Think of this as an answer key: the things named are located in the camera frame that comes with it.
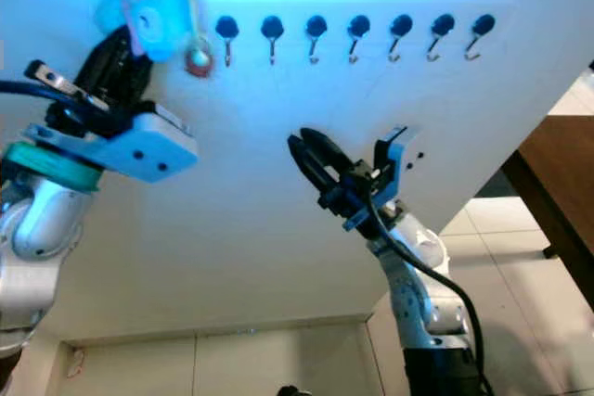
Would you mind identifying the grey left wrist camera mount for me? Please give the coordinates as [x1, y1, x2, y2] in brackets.
[23, 104, 200, 184]

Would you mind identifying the dark brown wooden table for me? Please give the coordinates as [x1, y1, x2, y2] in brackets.
[501, 113, 594, 312]

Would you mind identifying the black capped metal hook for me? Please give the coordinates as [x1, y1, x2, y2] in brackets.
[387, 13, 414, 63]
[427, 13, 456, 62]
[261, 15, 285, 66]
[464, 13, 497, 61]
[304, 14, 329, 65]
[215, 15, 239, 68]
[346, 14, 372, 63]

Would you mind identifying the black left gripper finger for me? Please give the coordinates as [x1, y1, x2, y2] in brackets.
[116, 53, 149, 96]
[76, 25, 129, 91]

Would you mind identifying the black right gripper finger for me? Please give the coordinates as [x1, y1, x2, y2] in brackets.
[299, 127, 354, 179]
[288, 134, 338, 198]

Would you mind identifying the white hook board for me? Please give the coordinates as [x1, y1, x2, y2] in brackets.
[0, 0, 594, 343]

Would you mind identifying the turquoise plush toy keychain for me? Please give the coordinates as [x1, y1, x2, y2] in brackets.
[95, 0, 216, 79]

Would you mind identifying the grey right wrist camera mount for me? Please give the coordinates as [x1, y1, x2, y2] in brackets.
[371, 125, 424, 202]

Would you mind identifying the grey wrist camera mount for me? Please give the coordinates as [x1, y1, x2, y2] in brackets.
[23, 104, 200, 184]
[371, 125, 424, 202]

